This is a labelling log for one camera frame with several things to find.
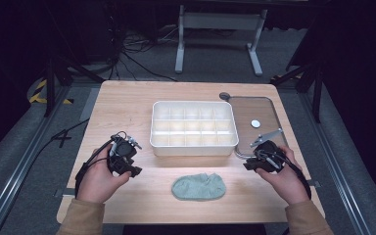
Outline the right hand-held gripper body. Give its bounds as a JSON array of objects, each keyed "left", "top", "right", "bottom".
[{"left": 250, "top": 128, "right": 287, "bottom": 173}]

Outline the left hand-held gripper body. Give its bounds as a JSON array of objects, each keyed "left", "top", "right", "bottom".
[{"left": 107, "top": 131, "right": 143, "bottom": 170}]

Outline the green sock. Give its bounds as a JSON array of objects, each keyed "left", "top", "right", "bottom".
[{"left": 170, "top": 172, "right": 227, "bottom": 202}]

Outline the white compartment box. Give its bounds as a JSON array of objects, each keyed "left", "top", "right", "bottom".
[{"left": 149, "top": 100, "right": 240, "bottom": 158}]

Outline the person's left hand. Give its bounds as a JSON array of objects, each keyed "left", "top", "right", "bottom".
[{"left": 75, "top": 148, "right": 133, "bottom": 206}]

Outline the person's right hand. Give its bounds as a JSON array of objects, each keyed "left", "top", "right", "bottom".
[{"left": 255, "top": 144, "right": 311, "bottom": 207}]

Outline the clear lid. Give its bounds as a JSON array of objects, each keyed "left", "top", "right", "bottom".
[{"left": 228, "top": 95, "right": 289, "bottom": 161}]

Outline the black stand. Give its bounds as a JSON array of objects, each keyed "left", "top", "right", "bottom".
[
  {"left": 269, "top": 60, "right": 325, "bottom": 124},
  {"left": 43, "top": 53, "right": 106, "bottom": 118}
]

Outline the yellow and black tape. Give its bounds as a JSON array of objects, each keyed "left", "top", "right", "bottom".
[{"left": 28, "top": 78, "right": 75, "bottom": 106}]

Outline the white metal stand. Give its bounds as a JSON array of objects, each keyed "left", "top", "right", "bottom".
[{"left": 174, "top": 4, "right": 268, "bottom": 77}]

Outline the left hand-held gripper cable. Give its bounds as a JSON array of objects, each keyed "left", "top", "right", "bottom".
[{"left": 73, "top": 130, "right": 128, "bottom": 199}]

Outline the hand-held gripper cable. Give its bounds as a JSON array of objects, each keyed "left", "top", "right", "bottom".
[
  {"left": 73, "top": 130, "right": 128, "bottom": 199},
  {"left": 263, "top": 150, "right": 313, "bottom": 201}
]

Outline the right hand-held gripper cable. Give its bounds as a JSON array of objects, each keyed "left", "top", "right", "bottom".
[{"left": 263, "top": 150, "right": 313, "bottom": 201}]

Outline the aluminium rail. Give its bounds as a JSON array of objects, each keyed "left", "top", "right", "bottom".
[
  {"left": 0, "top": 85, "right": 73, "bottom": 235},
  {"left": 297, "top": 91, "right": 375, "bottom": 235}
]

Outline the black floor cable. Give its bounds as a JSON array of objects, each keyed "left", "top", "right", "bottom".
[{"left": 28, "top": 118, "right": 90, "bottom": 165}]

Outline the bundle of floor cables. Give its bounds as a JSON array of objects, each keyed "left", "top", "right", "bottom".
[{"left": 107, "top": 23, "right": 179, "bottom": 83}]

